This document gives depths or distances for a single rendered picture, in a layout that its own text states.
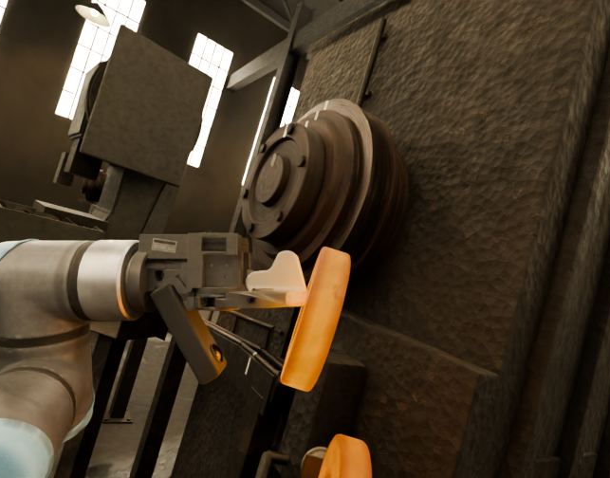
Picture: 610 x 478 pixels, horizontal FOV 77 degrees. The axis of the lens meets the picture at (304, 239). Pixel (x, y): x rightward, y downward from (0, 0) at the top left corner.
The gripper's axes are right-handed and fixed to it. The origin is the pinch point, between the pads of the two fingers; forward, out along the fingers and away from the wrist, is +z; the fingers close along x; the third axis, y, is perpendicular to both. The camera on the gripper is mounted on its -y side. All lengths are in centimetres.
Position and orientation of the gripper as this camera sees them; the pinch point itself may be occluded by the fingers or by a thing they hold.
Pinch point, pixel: (319, 299)
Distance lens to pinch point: 43.3
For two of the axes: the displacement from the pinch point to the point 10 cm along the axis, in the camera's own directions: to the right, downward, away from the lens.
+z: 10.0, 0.0, -0.2
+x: 0.2, 0.7, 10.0
